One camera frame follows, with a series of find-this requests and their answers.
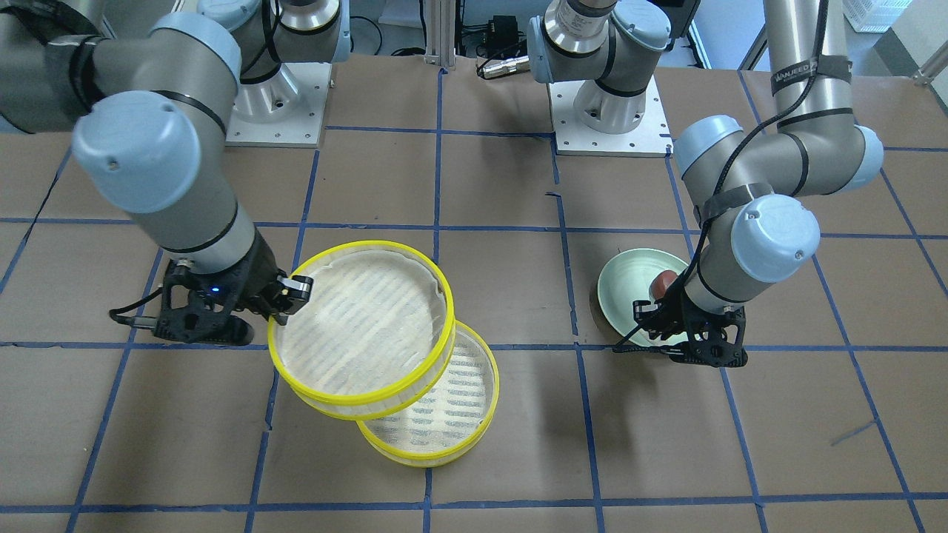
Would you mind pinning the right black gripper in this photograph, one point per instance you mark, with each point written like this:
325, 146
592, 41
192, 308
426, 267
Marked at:
257, 275

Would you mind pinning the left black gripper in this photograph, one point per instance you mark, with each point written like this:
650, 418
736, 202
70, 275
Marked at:
675, 309

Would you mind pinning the yellow steamer layer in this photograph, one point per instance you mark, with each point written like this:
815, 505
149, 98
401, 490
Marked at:
376, 335
451, 418

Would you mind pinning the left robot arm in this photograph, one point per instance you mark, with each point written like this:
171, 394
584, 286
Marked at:
746, 187

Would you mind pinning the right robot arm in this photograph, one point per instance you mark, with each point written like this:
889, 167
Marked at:
149, 118

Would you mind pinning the red-brown bun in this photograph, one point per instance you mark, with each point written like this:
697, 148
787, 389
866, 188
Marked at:
661, 283

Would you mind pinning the light green plate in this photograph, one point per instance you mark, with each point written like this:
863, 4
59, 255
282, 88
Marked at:
627, 277

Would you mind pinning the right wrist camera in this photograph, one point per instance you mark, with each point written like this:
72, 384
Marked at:
201, 325

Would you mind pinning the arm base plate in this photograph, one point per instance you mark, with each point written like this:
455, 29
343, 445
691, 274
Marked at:
590, 122
287, 110

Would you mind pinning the aluminium frame post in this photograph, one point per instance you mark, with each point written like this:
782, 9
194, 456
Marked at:
440, 31

